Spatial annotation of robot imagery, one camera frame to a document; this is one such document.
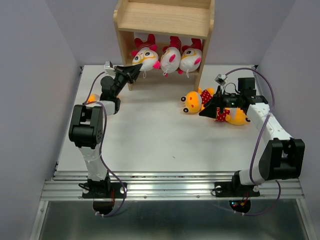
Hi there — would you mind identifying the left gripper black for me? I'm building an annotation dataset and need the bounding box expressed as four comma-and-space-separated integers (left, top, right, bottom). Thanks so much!
113, 63, 143, 97

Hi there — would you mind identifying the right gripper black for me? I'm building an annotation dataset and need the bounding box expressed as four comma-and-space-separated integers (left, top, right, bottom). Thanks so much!
198, 85, 243, 119

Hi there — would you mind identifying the white pink plush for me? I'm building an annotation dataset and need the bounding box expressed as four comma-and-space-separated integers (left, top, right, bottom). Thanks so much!
131, 33, 161, 78
160, 36, 182, 77
177, 38, 203, 77

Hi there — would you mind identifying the orange plush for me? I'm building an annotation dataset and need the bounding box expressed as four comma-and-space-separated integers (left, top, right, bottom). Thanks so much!
215, 108, 251, 126
87, 93, 100, 104

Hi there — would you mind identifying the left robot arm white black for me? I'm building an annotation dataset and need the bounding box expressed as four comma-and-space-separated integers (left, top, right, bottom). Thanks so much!
68, 62, 142, 199

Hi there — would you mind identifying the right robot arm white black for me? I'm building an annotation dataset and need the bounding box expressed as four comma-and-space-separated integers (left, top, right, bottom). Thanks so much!
199, 77, 305, 197

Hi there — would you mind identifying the wooden shelf unit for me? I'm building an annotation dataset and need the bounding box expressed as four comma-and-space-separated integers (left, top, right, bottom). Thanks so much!
113, 0, 215, 90

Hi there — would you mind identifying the orange plush facing up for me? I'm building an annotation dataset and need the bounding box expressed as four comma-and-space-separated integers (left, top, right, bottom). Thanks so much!
180, 87, 215, 114

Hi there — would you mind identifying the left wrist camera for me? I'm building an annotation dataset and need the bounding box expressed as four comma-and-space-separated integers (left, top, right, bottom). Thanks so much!
104, 60, 116, 76

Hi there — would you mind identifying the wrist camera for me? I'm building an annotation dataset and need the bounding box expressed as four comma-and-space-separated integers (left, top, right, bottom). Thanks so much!
104, 60, 116, 76
214, 74, 228, 86

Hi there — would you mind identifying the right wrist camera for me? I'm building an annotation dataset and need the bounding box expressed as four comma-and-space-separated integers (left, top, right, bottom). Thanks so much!
214, 74, 228, 86

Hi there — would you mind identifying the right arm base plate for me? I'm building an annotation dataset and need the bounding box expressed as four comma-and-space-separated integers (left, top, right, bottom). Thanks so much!
211, 181, 260, 198

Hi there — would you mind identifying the aluminium mounting rail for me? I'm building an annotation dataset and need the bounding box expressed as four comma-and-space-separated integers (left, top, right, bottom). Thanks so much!
40, 171, 305, 201

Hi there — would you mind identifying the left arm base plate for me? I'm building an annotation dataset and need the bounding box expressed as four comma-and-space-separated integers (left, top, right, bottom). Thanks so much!
78, 182, 125, 199

